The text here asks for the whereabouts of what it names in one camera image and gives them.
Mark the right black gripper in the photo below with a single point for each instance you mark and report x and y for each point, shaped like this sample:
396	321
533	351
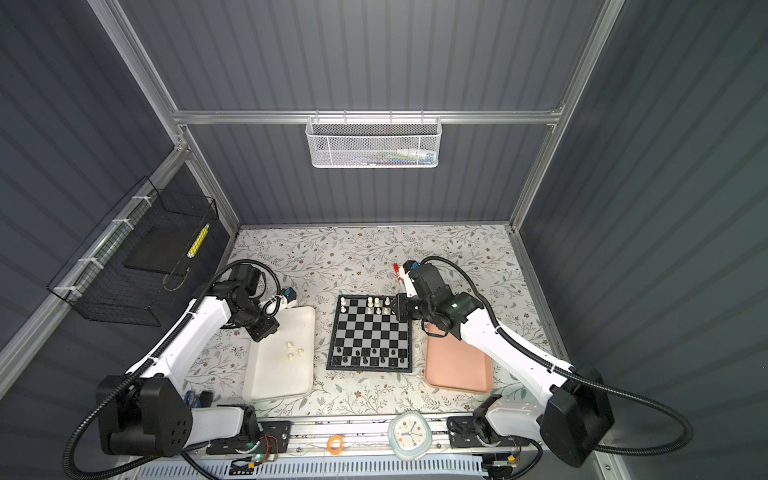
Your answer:
401	311

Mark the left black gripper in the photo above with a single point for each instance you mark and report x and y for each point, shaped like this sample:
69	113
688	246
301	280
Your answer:
260	333

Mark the white chess pieces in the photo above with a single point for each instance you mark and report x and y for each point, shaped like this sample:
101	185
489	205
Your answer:
366	305
293	351

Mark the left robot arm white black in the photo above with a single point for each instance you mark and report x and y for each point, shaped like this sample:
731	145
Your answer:
142	414

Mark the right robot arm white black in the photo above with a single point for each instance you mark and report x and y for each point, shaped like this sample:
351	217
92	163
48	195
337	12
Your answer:
572	413

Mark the white chess pieces on board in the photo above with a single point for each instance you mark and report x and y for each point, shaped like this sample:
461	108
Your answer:
366	305

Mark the black white chess board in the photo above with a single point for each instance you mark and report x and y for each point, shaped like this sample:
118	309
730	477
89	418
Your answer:
371	331

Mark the black chess pieces on board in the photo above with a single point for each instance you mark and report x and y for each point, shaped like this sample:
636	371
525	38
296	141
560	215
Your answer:
365	358

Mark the white plastic tray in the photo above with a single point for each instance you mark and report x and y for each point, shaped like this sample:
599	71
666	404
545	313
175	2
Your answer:
269	375

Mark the pink plastic tray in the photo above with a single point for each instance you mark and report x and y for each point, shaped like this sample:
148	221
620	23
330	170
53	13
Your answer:
454	364

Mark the mint green alarm clock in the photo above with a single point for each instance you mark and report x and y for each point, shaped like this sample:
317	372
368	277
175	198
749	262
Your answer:
409	436

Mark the black wire basket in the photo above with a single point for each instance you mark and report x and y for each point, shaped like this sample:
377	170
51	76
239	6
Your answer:
136	272

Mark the white wire basket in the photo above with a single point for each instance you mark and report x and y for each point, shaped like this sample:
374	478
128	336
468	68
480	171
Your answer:
374	145

